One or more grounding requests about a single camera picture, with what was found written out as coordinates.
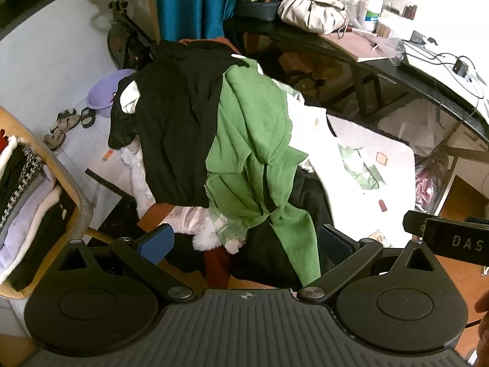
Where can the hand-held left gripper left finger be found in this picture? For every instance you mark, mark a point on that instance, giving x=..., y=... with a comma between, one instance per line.
x=156, y=242

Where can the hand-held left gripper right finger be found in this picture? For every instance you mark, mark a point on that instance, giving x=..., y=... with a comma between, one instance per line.
x=336, y=244

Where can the black garment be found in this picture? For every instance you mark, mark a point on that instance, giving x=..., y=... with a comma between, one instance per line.
x=179, y=122

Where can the stack of folded clothes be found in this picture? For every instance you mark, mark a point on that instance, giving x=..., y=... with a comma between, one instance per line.
x=23, y=206

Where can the person's right hand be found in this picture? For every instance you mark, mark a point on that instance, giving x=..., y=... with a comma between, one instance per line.
x=483, y=328

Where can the pink white garment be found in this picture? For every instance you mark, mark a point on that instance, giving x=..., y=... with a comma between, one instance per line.
x=191, y=221

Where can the dark garment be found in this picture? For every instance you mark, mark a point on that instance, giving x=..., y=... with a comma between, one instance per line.
x=305, y=198

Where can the pink plastic bag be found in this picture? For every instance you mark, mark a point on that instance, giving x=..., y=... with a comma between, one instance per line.
x=429, y=183

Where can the wooden shelf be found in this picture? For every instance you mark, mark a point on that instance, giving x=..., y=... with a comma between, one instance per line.
x=72, y=183

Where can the green knit sweater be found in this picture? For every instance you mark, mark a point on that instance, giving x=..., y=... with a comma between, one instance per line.
x=252, y=130

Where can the black sandal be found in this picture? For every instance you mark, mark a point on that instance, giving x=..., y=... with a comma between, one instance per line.
x=88, y=116

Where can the grey sandal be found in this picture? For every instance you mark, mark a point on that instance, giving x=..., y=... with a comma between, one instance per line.
x=59, y=130

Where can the purple plastic basin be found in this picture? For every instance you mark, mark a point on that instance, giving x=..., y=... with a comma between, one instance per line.
x=103, y=91

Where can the black charger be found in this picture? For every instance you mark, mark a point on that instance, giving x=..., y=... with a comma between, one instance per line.
x=461, y=67

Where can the black desk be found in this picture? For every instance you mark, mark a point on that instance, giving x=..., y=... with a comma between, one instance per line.
x=386, y=72

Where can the brown notebook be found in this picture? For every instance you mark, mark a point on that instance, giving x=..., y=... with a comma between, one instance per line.
x=355, y=46

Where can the beige bag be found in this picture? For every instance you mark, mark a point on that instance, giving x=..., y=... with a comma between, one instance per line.
x=313, y=13

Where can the white bottle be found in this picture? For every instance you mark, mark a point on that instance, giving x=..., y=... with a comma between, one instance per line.
x=372, y=9

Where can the blue curtain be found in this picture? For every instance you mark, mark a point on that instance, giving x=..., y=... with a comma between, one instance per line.
x=195, y=0

